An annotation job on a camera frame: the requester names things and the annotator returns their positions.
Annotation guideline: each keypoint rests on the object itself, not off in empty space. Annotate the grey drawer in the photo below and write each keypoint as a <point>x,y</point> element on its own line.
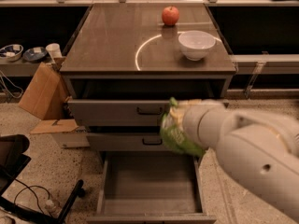
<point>150,188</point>
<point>118,112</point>
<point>126,142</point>

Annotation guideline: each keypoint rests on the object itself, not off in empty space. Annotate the green rice chip bag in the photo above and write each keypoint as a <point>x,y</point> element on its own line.
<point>172,131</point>

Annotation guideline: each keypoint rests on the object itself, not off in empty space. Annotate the white ceramic bowl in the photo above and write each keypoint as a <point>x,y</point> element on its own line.
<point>196,45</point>

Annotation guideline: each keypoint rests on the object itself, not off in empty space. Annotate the blue patterned bowl left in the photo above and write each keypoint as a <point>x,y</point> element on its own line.
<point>11,52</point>

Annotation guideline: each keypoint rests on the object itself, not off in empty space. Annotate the brown cardboard box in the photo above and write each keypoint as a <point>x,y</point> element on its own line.
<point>44,98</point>

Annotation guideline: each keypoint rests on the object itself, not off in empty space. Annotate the bottom grey drawer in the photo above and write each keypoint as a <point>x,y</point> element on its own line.
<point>150,188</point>

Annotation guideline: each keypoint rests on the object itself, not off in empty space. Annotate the middle grey drawer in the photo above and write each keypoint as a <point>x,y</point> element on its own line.
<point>126,142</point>

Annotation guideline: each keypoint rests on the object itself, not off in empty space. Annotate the blue patterned bowl right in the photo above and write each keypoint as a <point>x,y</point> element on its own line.
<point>35,55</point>

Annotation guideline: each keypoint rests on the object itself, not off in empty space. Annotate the red apple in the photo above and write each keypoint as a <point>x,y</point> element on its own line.
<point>170,15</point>

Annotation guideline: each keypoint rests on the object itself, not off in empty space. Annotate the blue patterned bowl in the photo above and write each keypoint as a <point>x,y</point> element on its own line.
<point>11,52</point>
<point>35,55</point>

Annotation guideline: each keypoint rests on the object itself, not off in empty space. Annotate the top grey drawer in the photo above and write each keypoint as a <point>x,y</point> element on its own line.
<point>118,112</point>

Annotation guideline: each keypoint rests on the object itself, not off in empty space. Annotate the grey drawer cabinet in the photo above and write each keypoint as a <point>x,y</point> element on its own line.
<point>125,51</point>

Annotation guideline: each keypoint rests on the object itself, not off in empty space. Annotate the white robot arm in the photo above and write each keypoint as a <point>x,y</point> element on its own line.
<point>257,149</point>

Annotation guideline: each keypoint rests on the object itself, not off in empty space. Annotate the white box under flap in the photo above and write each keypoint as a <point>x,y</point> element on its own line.
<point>76,138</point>

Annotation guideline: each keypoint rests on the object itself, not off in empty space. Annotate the white paper cup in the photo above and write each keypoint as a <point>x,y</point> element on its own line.
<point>53,50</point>

